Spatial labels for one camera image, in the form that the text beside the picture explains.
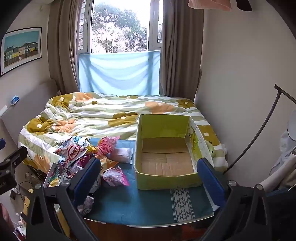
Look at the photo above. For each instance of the window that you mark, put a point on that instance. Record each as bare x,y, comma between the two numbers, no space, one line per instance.
120,27

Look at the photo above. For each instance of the teal patterned mat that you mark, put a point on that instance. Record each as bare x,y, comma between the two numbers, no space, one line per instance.
148,204

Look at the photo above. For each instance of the blue white snack packet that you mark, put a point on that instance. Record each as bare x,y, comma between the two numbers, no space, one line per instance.
79,139

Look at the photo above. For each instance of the person's left hand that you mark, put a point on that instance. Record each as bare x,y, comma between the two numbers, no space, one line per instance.
4,216

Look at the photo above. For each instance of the silver purple snack packet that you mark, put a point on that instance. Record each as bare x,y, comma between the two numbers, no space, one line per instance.
87,205

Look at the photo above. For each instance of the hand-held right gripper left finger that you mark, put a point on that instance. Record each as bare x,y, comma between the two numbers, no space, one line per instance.
86,183

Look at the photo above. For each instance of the gold yellow snack packet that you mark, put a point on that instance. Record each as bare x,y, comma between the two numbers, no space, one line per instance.
91,150

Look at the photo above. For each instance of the red label white snack packet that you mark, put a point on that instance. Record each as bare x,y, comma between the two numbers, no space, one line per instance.
72,151

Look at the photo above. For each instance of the brown curtain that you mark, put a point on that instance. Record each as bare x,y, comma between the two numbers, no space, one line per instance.
67,46
180,51

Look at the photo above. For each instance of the translucent white snack packet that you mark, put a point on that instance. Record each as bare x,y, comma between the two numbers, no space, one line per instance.
122,155

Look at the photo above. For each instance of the patterned white snack packet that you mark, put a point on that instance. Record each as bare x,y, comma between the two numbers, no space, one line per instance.
54,175

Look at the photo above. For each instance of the framed wall poster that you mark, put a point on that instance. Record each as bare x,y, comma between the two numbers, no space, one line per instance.
20,49

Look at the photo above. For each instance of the green cardboard box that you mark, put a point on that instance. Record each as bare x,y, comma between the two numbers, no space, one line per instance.
166,162

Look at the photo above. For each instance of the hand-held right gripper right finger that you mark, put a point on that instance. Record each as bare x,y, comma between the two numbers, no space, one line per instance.
210,183

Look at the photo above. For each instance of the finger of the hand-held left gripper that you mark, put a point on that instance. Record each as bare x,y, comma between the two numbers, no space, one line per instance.
1,143
17,154

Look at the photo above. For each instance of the floral striped blanket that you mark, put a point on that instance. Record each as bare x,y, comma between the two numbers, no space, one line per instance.
104,113

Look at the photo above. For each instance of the light blue cloth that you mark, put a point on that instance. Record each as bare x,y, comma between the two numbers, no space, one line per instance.
118,74

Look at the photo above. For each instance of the orange cake snack packet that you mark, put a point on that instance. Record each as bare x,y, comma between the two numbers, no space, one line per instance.
108,163

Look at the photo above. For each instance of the black curved stand rod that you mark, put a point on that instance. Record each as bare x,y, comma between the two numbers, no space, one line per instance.
263,129

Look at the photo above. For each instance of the white tube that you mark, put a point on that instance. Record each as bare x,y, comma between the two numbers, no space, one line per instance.
277,176

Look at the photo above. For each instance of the pink white snack packet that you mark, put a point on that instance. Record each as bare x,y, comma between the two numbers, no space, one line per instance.
115,177

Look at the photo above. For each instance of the pink towel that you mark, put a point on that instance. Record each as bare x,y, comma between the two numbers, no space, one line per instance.
208,4

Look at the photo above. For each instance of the pink striped snack packet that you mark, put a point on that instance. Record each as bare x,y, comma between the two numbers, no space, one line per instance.
106,143

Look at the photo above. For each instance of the small blue white object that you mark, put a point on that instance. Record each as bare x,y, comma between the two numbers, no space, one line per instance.
15,100

